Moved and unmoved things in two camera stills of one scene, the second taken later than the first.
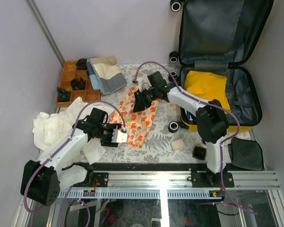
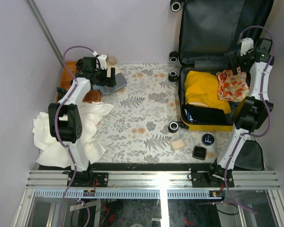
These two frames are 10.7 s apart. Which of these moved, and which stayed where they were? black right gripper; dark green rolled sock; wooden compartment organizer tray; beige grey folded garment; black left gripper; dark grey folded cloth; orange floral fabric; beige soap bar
Moved: black left gripper; orange floral fabric; black right gripper
Stayed: dark green rolled sock; dark grey folded cloth; wooden compartment organizer tray; beige grey folded garment; beige soap bar
